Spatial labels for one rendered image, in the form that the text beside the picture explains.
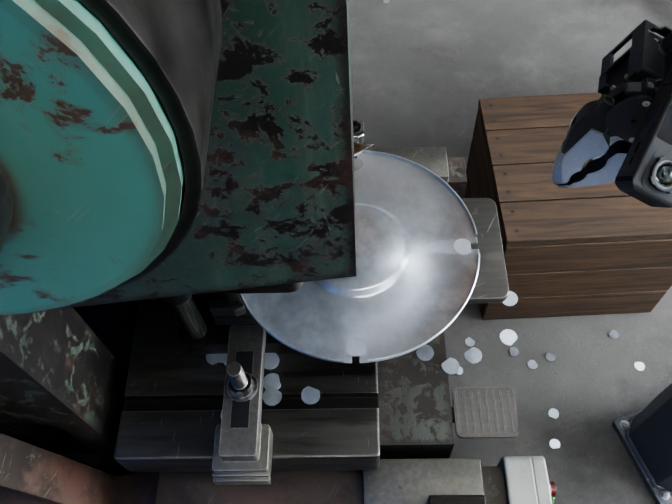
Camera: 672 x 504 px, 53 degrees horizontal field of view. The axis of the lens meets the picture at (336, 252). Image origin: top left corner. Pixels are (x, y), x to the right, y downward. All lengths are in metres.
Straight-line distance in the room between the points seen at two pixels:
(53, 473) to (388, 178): 0.52
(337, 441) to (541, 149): 0.89
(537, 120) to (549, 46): 0.74
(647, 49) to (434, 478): 0.51
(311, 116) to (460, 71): 1.81
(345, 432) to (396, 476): 0.09
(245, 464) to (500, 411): 0.73
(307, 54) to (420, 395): 0.62
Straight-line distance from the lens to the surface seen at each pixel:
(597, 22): 2.37
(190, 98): 0.17
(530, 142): 1.49
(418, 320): 0.75
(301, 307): 0.76
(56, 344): 0.72
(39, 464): 0.84
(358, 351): 0.73
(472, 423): 1.37
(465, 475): 0.84
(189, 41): 0.18
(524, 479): 0.87
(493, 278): 0.78
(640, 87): 0.59
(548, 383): 1.60
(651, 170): 0.55
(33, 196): 0.19
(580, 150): 0.64
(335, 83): 0.31
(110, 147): 0.17
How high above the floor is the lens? 1.45
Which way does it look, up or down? 58 degrees down
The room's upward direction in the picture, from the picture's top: 5 degrees counter-clockwise
